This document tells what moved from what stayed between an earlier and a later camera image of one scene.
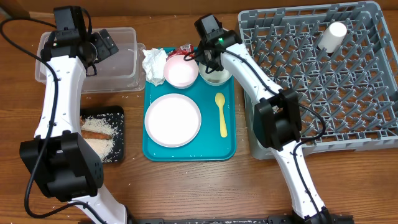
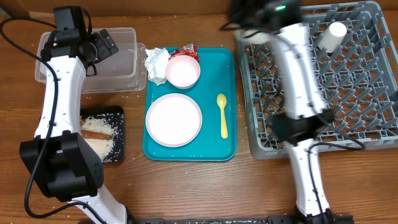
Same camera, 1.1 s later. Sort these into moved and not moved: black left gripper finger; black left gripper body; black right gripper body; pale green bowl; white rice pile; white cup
Moved: black right gripper body; pale green bowl
Not moved: black left gripper body; white cup; white rice pile; black left gripper finger
